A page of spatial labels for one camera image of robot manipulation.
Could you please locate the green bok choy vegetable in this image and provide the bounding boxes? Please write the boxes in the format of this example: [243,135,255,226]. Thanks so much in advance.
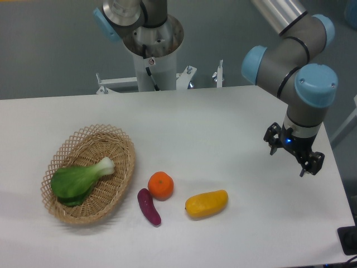
[50,157,115,207]

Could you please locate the purple sweet potato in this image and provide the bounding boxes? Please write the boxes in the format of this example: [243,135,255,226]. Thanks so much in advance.
[137,188,161,226]

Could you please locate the orange tangerine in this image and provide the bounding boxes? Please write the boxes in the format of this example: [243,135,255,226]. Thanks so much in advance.
[148,171,174,201]

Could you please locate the woven wicker basket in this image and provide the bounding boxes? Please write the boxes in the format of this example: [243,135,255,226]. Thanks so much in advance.
[41,125,135,224]

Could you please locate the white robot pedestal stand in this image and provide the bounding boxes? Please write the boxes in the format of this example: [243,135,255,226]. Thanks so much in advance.
[95,15,225,95]

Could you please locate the yellow mango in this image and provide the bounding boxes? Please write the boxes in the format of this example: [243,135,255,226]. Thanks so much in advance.
[185,190,229,218]

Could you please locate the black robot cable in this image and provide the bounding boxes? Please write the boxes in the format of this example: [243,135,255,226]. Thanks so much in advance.
[142,44,161,92]

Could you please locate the white frame leg right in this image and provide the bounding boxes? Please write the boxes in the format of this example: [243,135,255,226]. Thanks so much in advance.
[330,95,357,148]

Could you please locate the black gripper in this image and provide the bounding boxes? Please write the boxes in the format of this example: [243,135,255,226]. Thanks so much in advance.
[263,122,325,177]

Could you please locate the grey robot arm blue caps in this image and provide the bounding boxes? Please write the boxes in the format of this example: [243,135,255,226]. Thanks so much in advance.
[93,1,338,175]

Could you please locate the blue object top right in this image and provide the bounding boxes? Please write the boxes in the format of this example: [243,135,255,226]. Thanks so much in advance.
[344,0,357,30]

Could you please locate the black device at table edge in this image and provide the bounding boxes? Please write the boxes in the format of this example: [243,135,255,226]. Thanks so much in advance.
[337,226,356,256]

